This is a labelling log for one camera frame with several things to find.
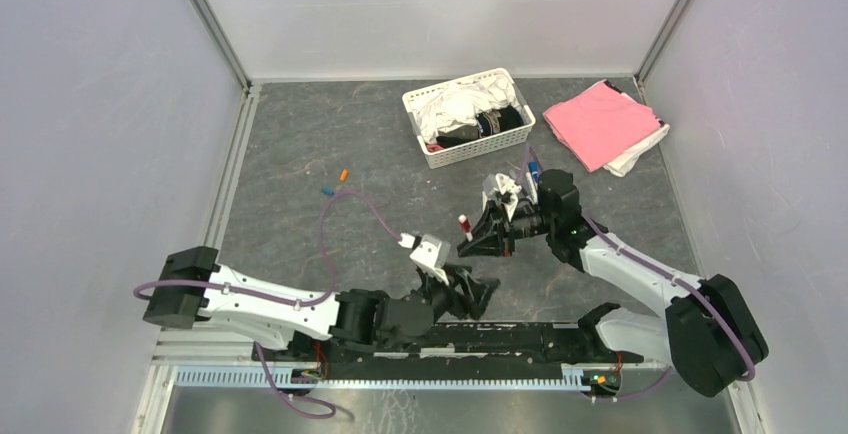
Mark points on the white pen blue ends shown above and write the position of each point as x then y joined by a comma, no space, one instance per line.
533,171

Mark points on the white cloth in basket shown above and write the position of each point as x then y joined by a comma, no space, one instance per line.
457,104

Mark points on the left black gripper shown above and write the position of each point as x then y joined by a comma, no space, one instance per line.
476,291

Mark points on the black cloth in basket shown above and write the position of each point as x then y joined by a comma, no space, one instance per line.
488,124

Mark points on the white plastic basket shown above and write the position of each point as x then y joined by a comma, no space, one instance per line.
437,157

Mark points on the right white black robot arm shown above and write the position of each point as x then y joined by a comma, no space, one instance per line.
703,328

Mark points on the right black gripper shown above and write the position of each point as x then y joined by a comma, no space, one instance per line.
493,235

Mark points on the white cloth under pink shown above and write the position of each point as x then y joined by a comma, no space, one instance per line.
628,129

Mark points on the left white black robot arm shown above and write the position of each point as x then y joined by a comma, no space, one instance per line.
194,288

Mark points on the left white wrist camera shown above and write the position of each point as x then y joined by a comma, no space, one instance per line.
428,253

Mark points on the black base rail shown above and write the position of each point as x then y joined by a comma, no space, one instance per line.
464,351

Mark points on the pink folded cloth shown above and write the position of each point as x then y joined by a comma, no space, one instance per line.
576,124

